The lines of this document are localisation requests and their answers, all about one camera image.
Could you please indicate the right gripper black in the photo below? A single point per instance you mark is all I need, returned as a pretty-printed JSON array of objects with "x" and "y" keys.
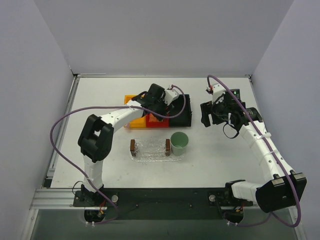
[{"x": 208, "y": 114}]

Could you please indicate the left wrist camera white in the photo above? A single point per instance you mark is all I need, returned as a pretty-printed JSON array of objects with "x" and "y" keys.
[{"x": 170, "y": 95}]

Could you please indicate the clear textured oval tray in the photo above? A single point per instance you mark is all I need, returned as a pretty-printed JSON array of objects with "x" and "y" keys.
[{"x": 144, "y": 158}]

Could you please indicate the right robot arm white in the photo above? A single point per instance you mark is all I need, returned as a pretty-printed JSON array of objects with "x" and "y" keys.
[{"x": 283, "y": 186}]

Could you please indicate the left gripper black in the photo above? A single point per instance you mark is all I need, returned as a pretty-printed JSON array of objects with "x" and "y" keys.
[{"x": 164, "y": 110}]

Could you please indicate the red plastic bin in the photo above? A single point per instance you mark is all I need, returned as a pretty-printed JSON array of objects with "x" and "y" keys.
[{"x": 162, "y": 124}]

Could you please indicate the black plastic bin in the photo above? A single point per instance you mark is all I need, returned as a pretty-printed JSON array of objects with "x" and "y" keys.
[{"x": 185, "y": 118}]

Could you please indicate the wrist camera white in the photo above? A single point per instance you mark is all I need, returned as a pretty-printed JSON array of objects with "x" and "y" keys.
[
  {"x": 170, "y": 95},
  {"x": 217, "y": 91}
]

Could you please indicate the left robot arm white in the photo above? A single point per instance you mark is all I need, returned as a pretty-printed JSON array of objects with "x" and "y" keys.
[{"x": 96, "y": 138}]

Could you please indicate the mint green cup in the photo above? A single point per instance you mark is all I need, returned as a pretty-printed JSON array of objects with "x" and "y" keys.
[{"x": 179, "y": 142}]

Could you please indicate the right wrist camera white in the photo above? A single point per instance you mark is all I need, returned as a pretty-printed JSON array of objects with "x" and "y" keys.
[{"x": 217, "y": 91}]

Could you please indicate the clear toothbrush holder brown ends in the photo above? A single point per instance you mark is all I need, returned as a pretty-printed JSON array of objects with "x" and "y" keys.
[{"x": 151, "y": 147}]

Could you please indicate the orange toothpaste tube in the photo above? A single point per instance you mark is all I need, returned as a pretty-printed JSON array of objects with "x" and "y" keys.
[{"x": 152, "y": 118}]

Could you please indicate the yellow toothpaste tube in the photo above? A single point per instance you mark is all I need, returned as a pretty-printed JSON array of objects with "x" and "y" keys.
[{"x": 160, "y": 119}]

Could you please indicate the yellow plastic bin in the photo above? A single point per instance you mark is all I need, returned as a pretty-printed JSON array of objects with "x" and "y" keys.
[{"x": 139, "y": 123}]

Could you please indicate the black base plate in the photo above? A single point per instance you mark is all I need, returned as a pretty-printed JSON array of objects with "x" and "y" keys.
[{"x": 158, "y": 203}]

